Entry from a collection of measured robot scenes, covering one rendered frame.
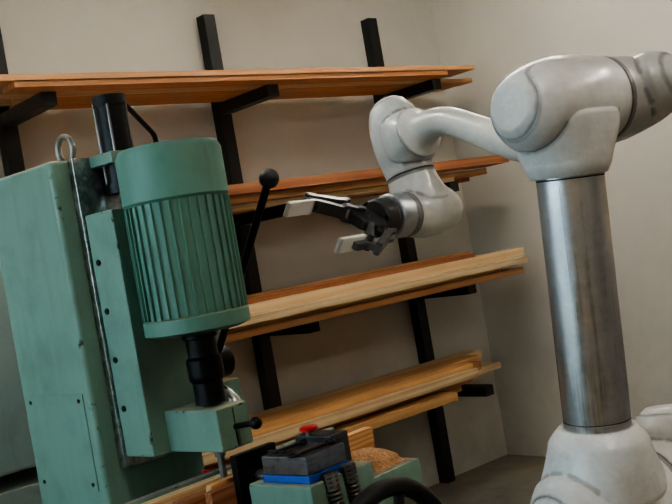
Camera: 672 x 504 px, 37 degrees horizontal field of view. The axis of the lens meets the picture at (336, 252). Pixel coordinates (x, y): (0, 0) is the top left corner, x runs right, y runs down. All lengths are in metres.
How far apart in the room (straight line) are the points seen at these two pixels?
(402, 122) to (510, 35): 3.35
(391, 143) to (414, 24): 3.57
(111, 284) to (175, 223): 0.20
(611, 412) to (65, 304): 0.91
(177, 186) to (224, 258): 0.14
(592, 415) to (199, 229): 0.66
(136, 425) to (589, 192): 0.83
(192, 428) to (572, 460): 0.61
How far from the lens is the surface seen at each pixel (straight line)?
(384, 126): 2.01
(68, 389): 1.82
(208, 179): 1.62
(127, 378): 1.74
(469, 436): 5.46
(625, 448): 1.52
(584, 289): 1.49
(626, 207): 4.94
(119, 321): 1.73
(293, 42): 4.94
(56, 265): 1.79
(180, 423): 1.71
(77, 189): 1.78
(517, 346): 5.46
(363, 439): 1.95
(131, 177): 1.63
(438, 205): 1.99
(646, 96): 1.58
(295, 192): 4.14
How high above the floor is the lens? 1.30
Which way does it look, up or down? level
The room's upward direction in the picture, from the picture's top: 10 degrees counter-clockwise
